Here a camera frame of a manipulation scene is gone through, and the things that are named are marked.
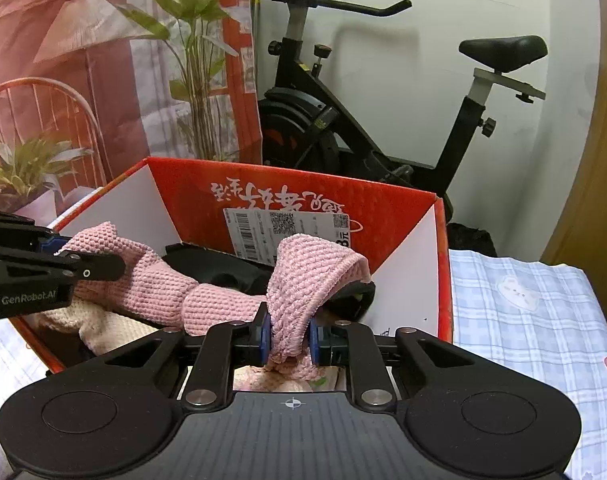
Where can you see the beige knitted cloth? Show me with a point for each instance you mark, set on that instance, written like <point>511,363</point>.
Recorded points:
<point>108,332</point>

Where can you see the pink knitted cloth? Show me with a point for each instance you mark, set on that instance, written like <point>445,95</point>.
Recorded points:
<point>218,305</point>

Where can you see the wooden door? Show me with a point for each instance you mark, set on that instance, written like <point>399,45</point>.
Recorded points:
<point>593,185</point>

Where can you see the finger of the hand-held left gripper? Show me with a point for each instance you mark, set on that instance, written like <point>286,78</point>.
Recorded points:
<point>93,267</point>
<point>18,230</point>

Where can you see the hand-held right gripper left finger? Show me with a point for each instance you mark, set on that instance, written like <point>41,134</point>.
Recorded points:
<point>264,336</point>

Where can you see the plant printed backdrop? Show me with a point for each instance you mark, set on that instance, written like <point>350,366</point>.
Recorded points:
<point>83,60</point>

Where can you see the black exercise bike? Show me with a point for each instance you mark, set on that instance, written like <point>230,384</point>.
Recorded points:
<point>303,130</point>

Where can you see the red strawberry cardboard box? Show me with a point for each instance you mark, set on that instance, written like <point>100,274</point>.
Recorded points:
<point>193,195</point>

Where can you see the black smooth cloth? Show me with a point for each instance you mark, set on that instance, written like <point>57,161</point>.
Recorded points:
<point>218,270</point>

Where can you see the black bag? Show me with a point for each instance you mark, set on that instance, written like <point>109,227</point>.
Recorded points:
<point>473,241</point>

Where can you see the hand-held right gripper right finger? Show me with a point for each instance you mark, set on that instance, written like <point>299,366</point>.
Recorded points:
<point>315,341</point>

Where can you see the blue checked bear tablecloth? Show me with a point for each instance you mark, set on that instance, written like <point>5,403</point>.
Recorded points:
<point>523,340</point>

